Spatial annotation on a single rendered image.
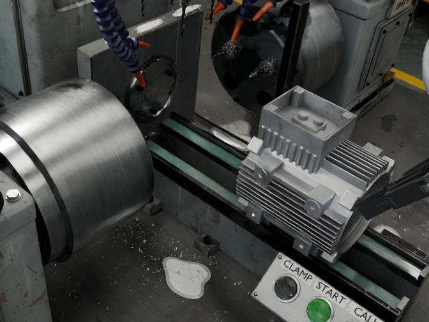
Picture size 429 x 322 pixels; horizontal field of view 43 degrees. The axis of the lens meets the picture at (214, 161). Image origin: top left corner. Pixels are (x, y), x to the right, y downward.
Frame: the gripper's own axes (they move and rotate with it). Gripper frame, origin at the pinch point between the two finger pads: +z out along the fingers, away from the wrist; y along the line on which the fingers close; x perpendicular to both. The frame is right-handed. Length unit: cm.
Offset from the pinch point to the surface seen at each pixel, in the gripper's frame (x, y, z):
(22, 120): -40, 29, 16
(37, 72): -55, 11, 36
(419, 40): -19, -300, 138
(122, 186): -24.9, 21.9, 17.9
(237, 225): -8.8, 1.0, 29.2
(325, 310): 4.4, 19.6, 0.7
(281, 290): -0.3, 20.4, 4.2
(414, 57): -13, -274, 134
